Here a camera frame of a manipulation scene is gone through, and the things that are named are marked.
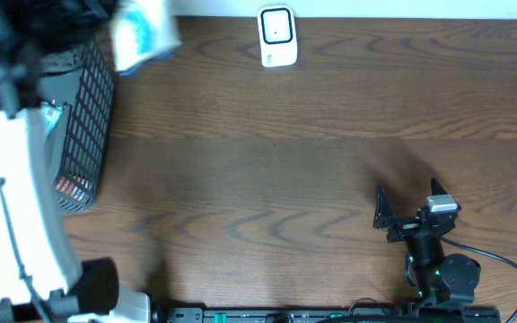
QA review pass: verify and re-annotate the white barcode scanner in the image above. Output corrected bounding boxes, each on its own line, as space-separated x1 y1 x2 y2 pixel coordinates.
257 4 298 68

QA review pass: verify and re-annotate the teal Kleenex tissue pack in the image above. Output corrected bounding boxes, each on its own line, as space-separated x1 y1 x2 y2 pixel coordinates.
40 102 63 137

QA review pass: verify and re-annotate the white yellow snack bag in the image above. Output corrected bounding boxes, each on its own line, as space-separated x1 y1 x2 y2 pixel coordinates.
110 0 182 76

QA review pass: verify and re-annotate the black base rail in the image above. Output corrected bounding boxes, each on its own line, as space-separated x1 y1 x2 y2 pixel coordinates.
150 307 501 323

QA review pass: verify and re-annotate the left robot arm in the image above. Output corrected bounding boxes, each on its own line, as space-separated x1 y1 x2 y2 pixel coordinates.
0 1 163 322

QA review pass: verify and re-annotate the grey plastic mesh basket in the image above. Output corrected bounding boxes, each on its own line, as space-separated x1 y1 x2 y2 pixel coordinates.
38 39 115 214

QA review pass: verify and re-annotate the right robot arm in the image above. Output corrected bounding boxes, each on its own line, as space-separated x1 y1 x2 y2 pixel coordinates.
372 179 481 315

